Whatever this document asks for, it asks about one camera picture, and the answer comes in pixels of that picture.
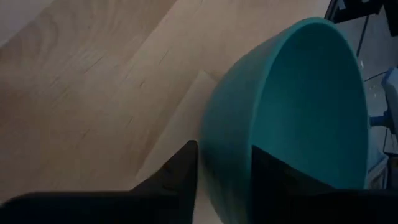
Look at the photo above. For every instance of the dark green bowl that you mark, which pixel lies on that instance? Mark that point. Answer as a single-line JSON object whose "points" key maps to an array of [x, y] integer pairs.
{"points": [[311, 109]]}

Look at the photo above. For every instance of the black aluminium table frame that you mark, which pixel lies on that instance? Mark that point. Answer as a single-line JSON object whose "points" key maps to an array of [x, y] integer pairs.
{"points": [[351, 9]]}

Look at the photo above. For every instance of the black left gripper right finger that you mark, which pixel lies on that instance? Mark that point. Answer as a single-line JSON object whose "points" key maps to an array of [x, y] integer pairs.
{"points": [[273, 193]]}

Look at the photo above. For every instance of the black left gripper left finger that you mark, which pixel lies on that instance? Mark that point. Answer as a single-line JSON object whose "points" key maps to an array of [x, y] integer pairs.
{"points": [[180, 174]]}

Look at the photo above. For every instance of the blurry blue white object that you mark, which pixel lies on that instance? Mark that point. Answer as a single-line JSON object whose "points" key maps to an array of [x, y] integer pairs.
{"points": [[391, 93]]}

